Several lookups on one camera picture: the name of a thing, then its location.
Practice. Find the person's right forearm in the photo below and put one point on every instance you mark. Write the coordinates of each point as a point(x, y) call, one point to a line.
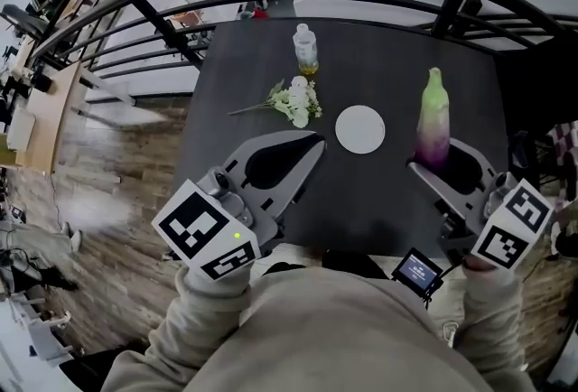
point(492, 318)

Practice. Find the green purple gradient vase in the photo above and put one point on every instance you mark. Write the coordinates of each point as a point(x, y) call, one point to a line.
point(432, 124)

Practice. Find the person's left forearm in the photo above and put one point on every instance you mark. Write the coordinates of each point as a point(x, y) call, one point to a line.
point(198, 322)

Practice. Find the clear plastic bottle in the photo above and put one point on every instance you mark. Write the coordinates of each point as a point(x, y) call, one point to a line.
point(305, 49)

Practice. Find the white flower bouquet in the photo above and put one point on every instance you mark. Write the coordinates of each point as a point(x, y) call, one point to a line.
point(298, 103)

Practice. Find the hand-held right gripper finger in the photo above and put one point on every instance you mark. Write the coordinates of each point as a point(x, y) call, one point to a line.
point(447, 196)
point(472, 169)

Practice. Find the round white coaster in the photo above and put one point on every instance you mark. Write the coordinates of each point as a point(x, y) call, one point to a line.
point(360, 129)

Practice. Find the black table top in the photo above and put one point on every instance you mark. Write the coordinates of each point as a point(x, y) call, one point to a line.
point(370, 209)

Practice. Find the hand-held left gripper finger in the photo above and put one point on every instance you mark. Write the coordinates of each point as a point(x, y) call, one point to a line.
point(293, 182)
point(262, 151)

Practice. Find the person's beige hoodie torso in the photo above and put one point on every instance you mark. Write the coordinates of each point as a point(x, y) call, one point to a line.
point(325, 336)

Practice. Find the small black screen device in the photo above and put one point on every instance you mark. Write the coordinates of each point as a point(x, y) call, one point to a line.
point(416, 271)

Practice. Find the checkered tablecloth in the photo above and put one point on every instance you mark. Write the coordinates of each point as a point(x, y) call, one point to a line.
point(566, 155)

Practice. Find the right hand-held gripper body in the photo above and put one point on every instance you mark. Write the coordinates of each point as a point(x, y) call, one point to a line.
point(515, 218)

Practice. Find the light wooden desk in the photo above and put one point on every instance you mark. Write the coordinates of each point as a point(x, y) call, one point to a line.
point(49, 119)

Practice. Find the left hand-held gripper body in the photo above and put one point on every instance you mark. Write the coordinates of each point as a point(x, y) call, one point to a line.
point(194, 227)

